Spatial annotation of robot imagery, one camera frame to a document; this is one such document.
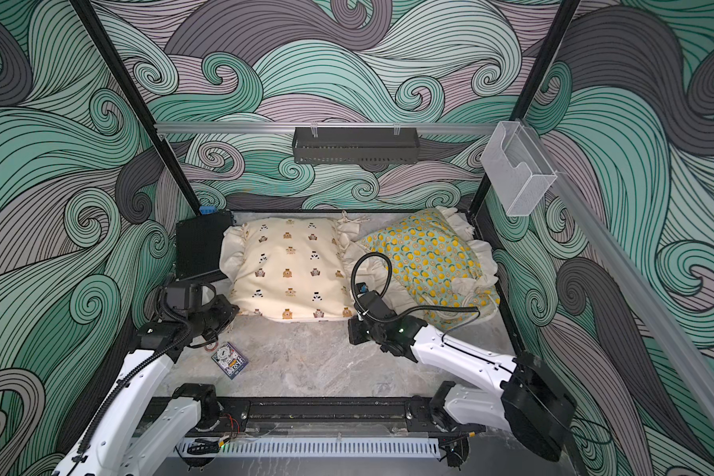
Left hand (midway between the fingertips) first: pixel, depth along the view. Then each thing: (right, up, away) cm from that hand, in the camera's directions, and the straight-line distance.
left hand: (238, 304), depth 78 cm
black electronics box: (-24, +16, +25) cm, 39 cm away
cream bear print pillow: (+13, +8, +10) cm, 18 cm away
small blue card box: (-4, -17, +3) cm, 17 cm away
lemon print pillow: (+59, +7, +16) cm, 62 cm away
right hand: (+29, -7, +3) cm, 30 cm away
